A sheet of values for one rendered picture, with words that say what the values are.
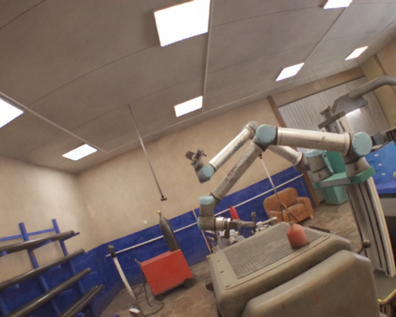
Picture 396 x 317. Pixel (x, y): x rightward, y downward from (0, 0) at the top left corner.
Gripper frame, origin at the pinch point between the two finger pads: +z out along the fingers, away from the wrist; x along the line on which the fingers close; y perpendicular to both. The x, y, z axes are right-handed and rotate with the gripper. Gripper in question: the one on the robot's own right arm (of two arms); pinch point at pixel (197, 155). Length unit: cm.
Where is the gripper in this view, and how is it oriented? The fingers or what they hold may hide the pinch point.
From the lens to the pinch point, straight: 160.4
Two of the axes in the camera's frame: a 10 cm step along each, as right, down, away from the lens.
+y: 8.9, 4.4, -0.6
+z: 0.1, -1.6, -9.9
